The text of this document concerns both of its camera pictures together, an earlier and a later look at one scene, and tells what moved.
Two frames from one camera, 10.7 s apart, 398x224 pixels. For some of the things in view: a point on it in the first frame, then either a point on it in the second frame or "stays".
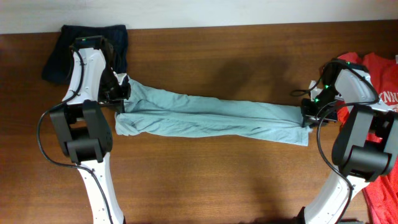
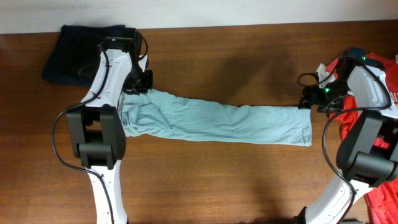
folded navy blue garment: x=56 y=69 stays
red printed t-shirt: x=380 y=193 stays
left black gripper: x=117 y=101 -> x=148 y=83
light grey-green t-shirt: x=148 y=112 stays
